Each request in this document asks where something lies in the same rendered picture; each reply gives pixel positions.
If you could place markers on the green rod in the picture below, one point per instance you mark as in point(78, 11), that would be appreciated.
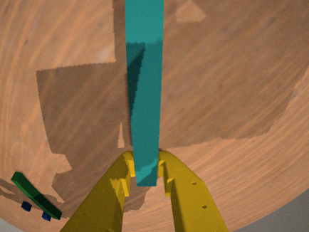
point(28, 189)

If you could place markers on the dark blue cube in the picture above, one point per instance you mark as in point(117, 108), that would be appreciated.
point(46, 216)
point(26, 206)

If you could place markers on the turquoise rod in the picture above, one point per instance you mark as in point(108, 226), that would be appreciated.
point(144, 43)

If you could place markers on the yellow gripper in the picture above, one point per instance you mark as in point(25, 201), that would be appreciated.
point(193, 208)

